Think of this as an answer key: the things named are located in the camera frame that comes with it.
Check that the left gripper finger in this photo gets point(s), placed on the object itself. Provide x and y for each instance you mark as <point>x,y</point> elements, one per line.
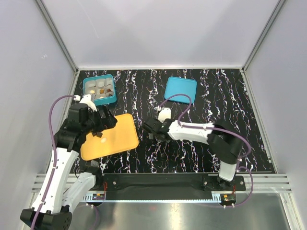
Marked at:
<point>103,126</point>
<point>109,120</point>

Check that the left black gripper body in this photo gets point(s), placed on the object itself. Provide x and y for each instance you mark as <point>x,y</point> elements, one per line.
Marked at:
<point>89,125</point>

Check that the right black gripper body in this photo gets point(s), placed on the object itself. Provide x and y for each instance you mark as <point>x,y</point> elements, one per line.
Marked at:
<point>158,139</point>

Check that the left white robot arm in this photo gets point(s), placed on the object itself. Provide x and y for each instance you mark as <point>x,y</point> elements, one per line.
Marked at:
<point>54,205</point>

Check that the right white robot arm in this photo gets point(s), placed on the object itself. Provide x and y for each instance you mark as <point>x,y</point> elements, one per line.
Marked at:
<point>225,144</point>

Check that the teal chocolate box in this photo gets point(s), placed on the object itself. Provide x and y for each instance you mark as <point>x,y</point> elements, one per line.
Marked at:
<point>101,88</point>

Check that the yellow plastic tray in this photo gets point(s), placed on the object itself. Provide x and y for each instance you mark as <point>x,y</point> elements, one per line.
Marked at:
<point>122,137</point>

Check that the teal box lid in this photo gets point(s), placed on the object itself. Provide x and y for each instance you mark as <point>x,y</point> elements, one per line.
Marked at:
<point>184,89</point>

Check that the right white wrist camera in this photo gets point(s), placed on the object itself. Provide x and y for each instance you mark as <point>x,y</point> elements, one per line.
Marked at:
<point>164,113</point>

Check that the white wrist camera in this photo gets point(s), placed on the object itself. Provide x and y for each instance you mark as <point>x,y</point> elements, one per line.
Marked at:
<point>86,99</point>
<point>164,113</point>

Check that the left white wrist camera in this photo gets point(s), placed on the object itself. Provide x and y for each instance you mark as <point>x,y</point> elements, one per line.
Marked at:
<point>86,99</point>

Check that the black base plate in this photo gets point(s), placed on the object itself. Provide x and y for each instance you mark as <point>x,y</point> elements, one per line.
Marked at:
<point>168,186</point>

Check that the aluminium frame rail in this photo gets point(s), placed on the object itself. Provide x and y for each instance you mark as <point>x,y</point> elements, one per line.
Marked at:
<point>51,25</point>

